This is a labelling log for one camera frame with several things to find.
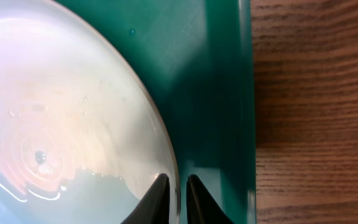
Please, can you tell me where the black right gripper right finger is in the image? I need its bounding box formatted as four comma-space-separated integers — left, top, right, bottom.
186, 174, 234, 224

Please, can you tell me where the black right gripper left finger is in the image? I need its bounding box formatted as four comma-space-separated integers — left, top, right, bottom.
122, 174, 170, 224

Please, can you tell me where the light blue plate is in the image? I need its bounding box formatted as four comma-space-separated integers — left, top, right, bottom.
0, 1, 180, 223

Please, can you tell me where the teal plastic tray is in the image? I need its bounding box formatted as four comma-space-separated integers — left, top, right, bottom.
60, 0, 257, 223

